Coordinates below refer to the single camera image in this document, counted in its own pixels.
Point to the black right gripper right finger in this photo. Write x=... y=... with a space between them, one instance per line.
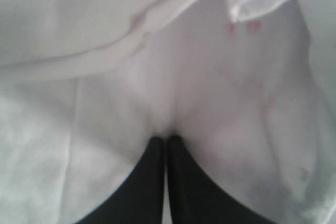
x=194 y=197

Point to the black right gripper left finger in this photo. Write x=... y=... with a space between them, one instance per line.
x=139 y=199

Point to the white cotton t-shirt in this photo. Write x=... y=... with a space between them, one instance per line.
x=249 y=85

